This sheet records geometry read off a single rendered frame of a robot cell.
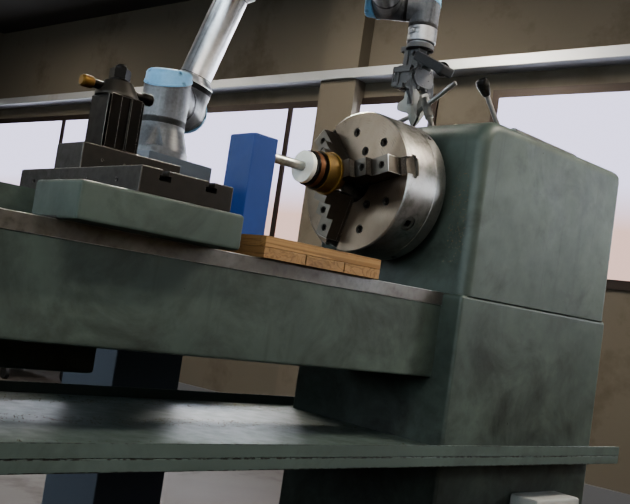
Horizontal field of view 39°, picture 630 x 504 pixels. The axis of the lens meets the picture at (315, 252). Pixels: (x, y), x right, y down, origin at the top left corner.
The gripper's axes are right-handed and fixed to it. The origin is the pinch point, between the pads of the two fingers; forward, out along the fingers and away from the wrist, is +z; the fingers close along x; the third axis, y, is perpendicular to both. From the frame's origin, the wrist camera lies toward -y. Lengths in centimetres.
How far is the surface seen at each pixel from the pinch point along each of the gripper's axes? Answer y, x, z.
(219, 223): -35, 81, 40
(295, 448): -42, 64, 75
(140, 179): -32, 95, 36
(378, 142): -17.8, 30.2, 13.6
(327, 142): -7.6, 35.7, 14.5
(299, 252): -30, 59, 42
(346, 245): -12.6, 30.2, 36.4
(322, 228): -8.3, 34.1, 33.5
